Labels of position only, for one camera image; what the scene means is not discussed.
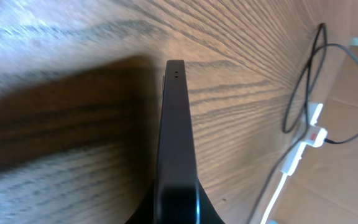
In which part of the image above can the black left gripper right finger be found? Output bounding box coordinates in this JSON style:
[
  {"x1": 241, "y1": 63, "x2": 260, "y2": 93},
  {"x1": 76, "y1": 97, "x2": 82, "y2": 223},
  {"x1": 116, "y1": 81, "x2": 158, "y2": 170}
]
[{"x1": 198, "y1": 182, "x2": 224, "y2": 224}]

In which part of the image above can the white charger plug adapter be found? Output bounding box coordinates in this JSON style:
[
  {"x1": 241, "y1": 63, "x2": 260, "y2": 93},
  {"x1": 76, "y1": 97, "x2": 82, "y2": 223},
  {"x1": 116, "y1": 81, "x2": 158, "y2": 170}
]
[{"x1": 303, "y1": 126, "x2": 328, "y2": 147}]

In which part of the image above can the white power strip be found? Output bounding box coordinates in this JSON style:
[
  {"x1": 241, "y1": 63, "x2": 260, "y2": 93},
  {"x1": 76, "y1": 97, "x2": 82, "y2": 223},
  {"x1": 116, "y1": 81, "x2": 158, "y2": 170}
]
[{"x1": 281, "y1": 103, "x2": 324, "y2": 176}]

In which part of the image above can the blue Galaxy smartphone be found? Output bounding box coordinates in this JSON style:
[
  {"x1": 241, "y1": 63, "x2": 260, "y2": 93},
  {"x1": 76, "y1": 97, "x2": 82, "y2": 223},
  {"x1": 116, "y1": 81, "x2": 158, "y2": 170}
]
[{"x1": 154, "y1": 60, "x2": 200, "y2": 224}]

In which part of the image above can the black charging cable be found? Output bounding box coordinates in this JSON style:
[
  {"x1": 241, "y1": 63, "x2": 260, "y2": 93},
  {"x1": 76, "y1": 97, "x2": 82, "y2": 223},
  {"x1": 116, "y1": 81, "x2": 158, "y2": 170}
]
[{"x1": 246, "y1": 22, "x2": 358, "y2": 224}]

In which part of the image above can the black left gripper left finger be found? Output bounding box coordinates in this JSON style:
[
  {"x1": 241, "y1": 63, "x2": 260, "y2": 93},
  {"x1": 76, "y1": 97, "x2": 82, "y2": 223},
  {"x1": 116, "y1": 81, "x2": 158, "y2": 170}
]
[{"x1": 125, "y1": 182, "x2": 155, "y2": 224}]

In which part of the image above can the white power strip cord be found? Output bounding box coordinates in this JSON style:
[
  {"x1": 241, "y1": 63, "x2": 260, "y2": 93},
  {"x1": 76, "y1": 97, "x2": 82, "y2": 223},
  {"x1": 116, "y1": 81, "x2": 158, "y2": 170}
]
[{"x1": 259, "y1": 172, "x2": 289, "y2": 224}]

